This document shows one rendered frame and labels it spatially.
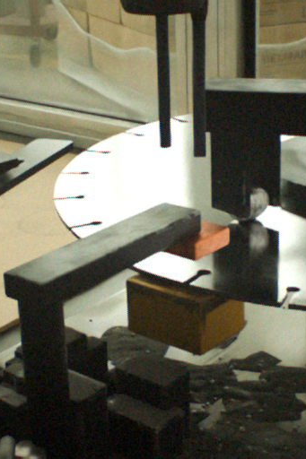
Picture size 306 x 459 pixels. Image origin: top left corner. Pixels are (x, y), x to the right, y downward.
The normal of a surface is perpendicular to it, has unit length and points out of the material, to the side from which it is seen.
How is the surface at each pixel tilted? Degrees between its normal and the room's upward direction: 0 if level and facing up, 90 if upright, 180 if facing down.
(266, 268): 0
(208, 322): 90
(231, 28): 90
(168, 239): 90
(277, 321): 0
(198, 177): 0
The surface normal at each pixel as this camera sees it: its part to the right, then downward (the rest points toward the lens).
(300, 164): -0.12, -0.91
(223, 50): -0.64, 0.30
